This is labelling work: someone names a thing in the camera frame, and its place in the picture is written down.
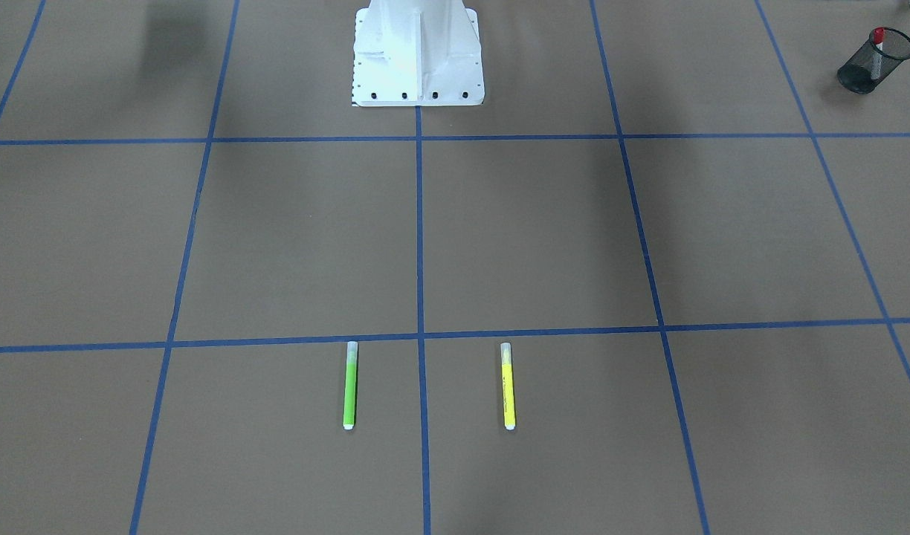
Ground white marker red cap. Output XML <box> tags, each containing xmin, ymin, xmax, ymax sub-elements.
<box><xmin>870</xmin><ymin>27</ymin><xmax>885</xmax><ymax>82</ymax></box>

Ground yellow highlighter marker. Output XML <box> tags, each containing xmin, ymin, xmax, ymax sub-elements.
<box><xmin>500</xmin><ymin>342</ymin><xmax>517</xmax><ymax>431</ymax></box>

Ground green highlighter marker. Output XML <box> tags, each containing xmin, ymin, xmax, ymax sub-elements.
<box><xmin>342</xmin><ymin>341</ymin><xmax>358</xmax><ymax>431</ymax></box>

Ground black mesh cup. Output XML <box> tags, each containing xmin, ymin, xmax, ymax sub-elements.
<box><xmin>836</xmin><ymin>27</ymin><xmax>910</xmax><ymax>94</ymax></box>

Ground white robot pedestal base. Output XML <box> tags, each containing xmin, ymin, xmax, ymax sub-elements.
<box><xmin>351</xmin><ymin>1</ymin><xmax>485</xmax><ymax>106</ymax></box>

